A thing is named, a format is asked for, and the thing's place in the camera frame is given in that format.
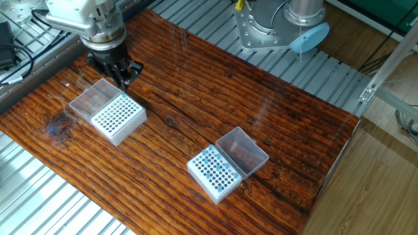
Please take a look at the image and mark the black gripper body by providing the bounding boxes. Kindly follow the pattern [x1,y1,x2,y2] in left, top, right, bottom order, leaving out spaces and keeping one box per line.
[89,41,130,71]

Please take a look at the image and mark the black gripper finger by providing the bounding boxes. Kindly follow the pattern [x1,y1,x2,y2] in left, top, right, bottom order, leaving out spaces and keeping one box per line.
[121,61,144,89]
[86,55,124,89]

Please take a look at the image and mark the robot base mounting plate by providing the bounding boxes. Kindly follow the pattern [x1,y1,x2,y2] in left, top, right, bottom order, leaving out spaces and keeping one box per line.
[233,0,310,52]

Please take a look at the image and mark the clear plastic holder lid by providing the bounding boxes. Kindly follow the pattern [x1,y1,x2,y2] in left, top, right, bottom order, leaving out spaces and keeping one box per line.
[214,126,270,180]
[68,78,122,123]

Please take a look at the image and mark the white pipette tip holder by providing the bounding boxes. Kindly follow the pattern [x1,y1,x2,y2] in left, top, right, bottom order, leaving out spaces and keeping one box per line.
[90,92,148,147]
[185,144,243,206]

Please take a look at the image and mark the glossy wood grain board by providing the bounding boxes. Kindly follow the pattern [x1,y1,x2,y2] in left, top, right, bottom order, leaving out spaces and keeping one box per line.
[0,8,361,235]

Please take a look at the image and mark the black power adapter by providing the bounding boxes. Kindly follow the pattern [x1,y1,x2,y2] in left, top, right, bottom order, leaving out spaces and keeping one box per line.
[0,21,18,70]

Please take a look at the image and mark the silver metal mounting plate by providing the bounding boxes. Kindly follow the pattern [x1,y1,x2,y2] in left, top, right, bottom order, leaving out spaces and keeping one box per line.
[0,0,46,25]

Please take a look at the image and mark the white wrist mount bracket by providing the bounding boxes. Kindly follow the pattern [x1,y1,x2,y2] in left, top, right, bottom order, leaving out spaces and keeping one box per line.
[45,0,102,37]

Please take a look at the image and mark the thin black adapter cables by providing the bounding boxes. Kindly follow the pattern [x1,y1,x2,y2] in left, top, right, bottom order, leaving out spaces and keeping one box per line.
[0,8,74,86]

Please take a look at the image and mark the aluminium frame beam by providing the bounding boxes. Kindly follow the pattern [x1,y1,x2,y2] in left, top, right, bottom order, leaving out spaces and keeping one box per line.
[358,21,418,121]

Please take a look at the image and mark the grey cable bundle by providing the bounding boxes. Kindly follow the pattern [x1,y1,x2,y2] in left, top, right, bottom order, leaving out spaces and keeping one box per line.
[394,104,418,146]

